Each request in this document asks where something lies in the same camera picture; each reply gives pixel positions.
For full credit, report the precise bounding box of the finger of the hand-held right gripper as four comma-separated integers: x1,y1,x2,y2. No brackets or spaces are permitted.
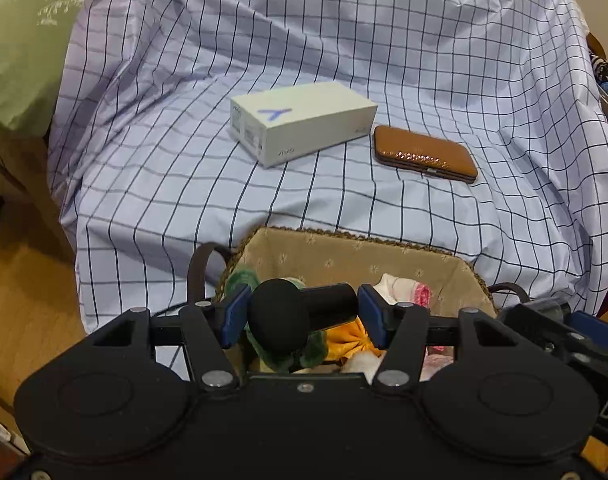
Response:
564,311,608,357

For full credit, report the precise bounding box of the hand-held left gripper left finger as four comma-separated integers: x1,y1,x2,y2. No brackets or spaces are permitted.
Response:
91,284,253,392

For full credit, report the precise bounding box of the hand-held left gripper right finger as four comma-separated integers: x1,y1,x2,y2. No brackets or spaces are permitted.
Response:
358,283,517,393

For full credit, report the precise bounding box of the orange yellow toy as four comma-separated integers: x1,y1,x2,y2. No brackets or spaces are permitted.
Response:
324,317,387,361

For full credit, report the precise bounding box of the black foam object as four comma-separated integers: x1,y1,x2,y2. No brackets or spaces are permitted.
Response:
248,279,359,353

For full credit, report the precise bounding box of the woven basket with fabric lining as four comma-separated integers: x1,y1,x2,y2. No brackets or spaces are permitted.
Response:
186,226,532,378

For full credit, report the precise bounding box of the green and white plush toy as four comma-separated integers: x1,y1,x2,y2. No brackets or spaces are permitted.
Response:
224,267,329,368

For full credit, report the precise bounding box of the checked white bed sheet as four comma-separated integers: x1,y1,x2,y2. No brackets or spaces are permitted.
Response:
46,0,608,336

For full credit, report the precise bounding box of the brown leather case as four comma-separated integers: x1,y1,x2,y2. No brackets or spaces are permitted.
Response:
373,125,479,185

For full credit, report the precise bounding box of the white phone box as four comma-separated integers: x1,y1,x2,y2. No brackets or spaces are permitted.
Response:
230,81,379,169

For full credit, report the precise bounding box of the green pillow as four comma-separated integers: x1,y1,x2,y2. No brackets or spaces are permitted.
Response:
0,0,109,131

